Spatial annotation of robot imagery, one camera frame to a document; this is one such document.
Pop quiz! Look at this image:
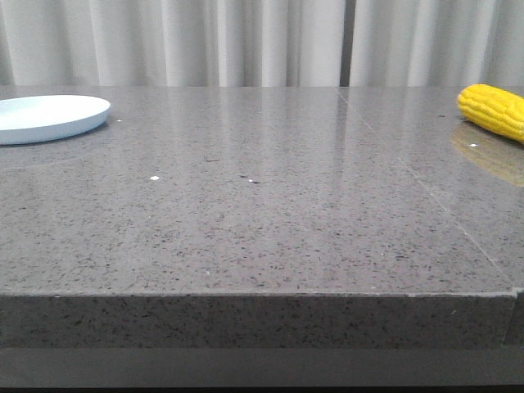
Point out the white pleated curtain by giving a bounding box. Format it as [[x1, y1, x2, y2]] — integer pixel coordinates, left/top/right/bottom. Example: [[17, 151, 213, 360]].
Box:
[[1, 1, 523, 87]]

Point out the yellow corn cob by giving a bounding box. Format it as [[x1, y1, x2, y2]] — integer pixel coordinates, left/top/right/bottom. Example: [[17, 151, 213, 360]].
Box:
[[457, 84, 523, 143]]

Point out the light blue round plate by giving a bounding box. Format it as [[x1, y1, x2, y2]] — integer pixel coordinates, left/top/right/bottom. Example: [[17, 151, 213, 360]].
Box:
[[1, 95, 111, 145]]

